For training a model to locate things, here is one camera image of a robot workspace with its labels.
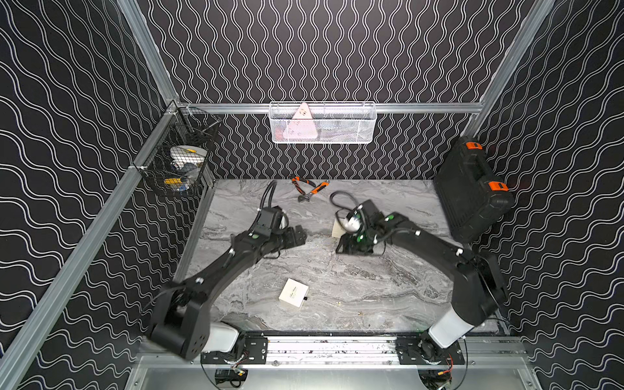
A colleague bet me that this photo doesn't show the cream jewelry box sleeve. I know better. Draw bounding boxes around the cream jewelry box sleeve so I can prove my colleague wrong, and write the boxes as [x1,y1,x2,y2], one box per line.
[331,218,346,238]

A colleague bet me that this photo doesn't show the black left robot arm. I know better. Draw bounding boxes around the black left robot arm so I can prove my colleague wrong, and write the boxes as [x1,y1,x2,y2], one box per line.
[146,206,307,360]

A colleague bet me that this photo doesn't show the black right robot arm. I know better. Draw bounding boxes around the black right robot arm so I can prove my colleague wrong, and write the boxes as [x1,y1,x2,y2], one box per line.
[336,200,508,354]

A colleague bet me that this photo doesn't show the orange black pliers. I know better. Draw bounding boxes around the orange black pliers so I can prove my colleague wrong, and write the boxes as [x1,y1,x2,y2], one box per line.
[291,176,318,196]

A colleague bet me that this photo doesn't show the black plastic tool case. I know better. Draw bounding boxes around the black plastic tool case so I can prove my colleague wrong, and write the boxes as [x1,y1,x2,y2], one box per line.
[433,136,514,244]

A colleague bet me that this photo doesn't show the pink triangular card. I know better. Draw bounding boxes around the pink triangular card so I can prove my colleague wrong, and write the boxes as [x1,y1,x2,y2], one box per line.
[283,102,319,142]

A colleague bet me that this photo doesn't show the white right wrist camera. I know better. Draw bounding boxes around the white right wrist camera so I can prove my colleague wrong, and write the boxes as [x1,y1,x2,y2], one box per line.
[342,215,362,233]

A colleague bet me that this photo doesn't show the orange handled adjustable wrench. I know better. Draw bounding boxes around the orange handled adjustable wrench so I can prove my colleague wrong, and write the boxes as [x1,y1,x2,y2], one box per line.
[297,181,329,202]

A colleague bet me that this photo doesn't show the white wire wall basket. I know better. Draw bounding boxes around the white wire wall basket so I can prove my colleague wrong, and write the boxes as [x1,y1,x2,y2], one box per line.
[268,102,378,145]

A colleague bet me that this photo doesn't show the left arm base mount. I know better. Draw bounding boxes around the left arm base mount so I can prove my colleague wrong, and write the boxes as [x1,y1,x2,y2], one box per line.
[200,335,268,366]

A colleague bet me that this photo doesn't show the aluminium front rail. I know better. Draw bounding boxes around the aluminium front rail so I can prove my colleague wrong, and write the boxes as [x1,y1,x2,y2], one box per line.
[137,336,528,370]

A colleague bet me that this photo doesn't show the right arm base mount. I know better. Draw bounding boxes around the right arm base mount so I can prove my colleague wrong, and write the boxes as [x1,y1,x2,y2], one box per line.
[395,336,466,366]

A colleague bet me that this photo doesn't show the black wire corner basket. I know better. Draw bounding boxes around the black wire corner basket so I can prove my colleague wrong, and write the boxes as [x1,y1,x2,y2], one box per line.
[140,107,224,198]

